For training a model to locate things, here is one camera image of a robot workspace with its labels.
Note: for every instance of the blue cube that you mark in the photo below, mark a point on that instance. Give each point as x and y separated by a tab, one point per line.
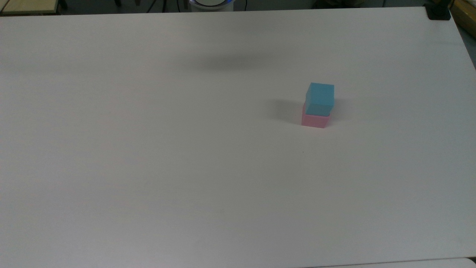
319	98

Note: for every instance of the Franka robot arm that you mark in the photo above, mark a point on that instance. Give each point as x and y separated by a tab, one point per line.
212	4

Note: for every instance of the pink cube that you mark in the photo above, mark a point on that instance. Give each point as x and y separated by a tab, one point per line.
314	121

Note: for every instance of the black table clamp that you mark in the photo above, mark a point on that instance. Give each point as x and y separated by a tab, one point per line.
438	12

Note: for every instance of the light wooden board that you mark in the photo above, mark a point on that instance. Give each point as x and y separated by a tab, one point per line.
28	5

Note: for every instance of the wooden furniture edge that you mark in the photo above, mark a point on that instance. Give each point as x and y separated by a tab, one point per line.
466	15

